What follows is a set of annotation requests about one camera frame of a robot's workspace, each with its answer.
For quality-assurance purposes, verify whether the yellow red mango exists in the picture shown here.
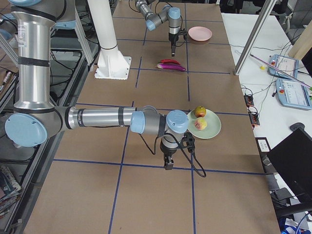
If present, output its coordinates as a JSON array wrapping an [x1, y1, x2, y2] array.
[[194, 106, 206, 118]]

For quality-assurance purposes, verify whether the pink plate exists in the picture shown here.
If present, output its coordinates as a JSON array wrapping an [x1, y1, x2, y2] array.
[[188, 26, 213, 41]]

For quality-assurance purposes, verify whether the black monitor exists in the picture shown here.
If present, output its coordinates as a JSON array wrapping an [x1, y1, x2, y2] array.
[[267, 128, 312, 202]]

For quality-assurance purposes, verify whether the light green plate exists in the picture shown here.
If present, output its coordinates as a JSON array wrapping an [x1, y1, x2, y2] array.
[[187, 109, 221, 139]]

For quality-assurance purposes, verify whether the orange circuit board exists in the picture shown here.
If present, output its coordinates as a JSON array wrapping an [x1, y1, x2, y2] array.
[[244, 94, 260, 129]]

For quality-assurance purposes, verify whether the blue teach pendant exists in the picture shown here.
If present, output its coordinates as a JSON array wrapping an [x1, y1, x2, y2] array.
[[268, 54, 299, 78], [276, 78, 312, 110]]

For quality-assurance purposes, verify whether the red chili pepper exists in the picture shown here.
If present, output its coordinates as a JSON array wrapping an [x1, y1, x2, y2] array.
[[160, 59, 180, 65]]

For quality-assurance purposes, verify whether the aluminium frame post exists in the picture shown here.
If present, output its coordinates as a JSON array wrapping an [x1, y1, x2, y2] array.
[[234, 0, 276, 76]]

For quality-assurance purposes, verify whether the reacher grabber tool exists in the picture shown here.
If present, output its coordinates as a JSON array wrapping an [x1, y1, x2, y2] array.
[[250, 54, 312, 90]]

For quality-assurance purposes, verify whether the purple eggplant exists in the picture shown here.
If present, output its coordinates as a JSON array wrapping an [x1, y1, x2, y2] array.
[[156, 63, 186, 72]]

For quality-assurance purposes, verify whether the blue teach pendant near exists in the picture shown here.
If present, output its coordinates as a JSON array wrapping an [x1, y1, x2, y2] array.
[[276, 78, 312, 110]]

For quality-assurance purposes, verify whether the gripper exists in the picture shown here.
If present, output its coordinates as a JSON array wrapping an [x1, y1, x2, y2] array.
[[160, 133, 183, 170], [169, 34, 178, 57]]

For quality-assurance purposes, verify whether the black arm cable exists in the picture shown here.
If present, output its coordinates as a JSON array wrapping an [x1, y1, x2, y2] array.
[[138, 133, 207, 177]]

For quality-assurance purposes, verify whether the blue teach pendant far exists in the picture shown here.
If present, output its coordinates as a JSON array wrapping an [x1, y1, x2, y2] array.
[[268, 54, 299, 78]]

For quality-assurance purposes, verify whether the white pillar mount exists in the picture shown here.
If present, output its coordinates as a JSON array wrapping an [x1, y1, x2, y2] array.
[[88, 0, 132, 80]]

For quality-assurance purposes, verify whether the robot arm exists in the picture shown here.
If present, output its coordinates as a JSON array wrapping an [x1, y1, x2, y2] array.
[[5, 0, 188, 170], [136, 0, 182, 57]]

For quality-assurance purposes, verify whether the stack of magazines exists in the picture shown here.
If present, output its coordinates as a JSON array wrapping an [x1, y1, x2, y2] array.
[[0, 164, 22, 218]]

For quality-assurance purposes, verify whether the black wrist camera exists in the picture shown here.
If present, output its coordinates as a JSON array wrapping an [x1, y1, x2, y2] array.
[[181, 132, 195, 154], [178, 28, 188, 40]]

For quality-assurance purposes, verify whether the green pink peach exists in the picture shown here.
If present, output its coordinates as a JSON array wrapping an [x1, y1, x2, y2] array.
[[194, 117, 208, 131]]

